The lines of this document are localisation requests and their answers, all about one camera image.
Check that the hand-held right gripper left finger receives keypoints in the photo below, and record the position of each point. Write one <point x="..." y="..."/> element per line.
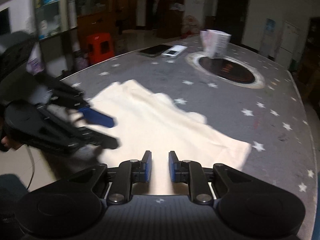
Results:
<point x="147" y="167"/>

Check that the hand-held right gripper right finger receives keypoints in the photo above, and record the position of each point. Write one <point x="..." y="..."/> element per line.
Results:
<point x="173" y="167"/>

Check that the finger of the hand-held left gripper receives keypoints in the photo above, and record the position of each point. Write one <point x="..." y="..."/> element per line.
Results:
<point x="100" y="140"/>
<point x="97" y="117"/>

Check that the cream shorts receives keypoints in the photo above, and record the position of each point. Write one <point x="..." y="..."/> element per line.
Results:
<point x="160" y="125"/>

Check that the person's left hand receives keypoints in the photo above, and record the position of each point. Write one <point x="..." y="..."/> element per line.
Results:
<point x="11" y="144"/>

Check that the purple patterned bag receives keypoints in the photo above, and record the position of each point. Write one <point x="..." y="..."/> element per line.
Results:
<point x="80" y="61"/>

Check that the red plastic stool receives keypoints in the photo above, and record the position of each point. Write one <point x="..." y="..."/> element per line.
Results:
<point x="100" y="46"/>

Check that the dark smartphone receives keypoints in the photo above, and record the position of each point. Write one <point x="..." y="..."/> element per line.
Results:
<point x="155" y="50"/>

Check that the white remote control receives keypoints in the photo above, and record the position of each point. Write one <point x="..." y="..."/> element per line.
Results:
<point x="174" y="52"/>

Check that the round black induction cooker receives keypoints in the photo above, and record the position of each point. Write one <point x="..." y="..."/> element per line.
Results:
<point x="226" y="71"/>

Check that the glass-front wooden cabinet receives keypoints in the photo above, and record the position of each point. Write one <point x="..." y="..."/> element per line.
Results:
<point x="57" y="7"/>

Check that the white tissue pack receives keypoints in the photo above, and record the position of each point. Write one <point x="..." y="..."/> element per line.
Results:
<point x="215" y="43"/>

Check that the pink floral bag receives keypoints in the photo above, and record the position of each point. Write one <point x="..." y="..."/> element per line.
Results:
<point x="191" y="26"/>

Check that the wooden shelf unit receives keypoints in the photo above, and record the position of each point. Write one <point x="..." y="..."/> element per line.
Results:
<point x="175" y="2"/>

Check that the white water dispenser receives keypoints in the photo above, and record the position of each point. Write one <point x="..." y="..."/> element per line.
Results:
<point x="268" y="36"/>

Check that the dark wooden door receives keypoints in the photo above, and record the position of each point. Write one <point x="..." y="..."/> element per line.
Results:
<point x="232" y="15"/>

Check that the white refrigerator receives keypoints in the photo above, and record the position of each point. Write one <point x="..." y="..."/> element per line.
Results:
<point x="287" y="42"/>

